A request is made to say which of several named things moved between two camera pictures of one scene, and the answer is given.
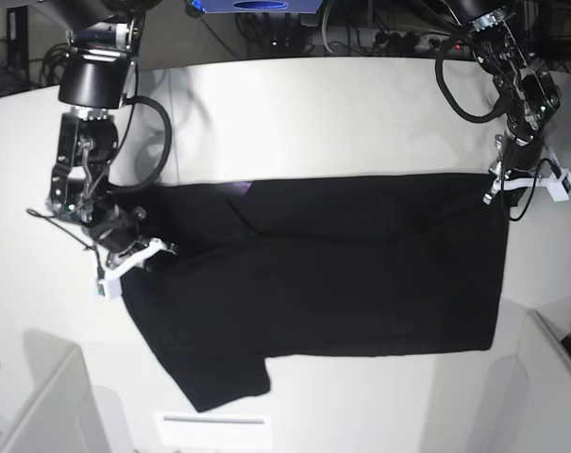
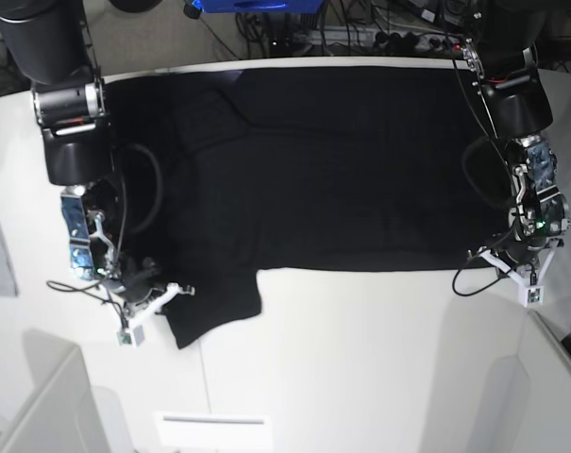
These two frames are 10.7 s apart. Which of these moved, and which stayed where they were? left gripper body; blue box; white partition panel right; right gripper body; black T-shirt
Moved: black T-shirt; right gripper body; left gripper body
Stayed: white partition panel right; blue box
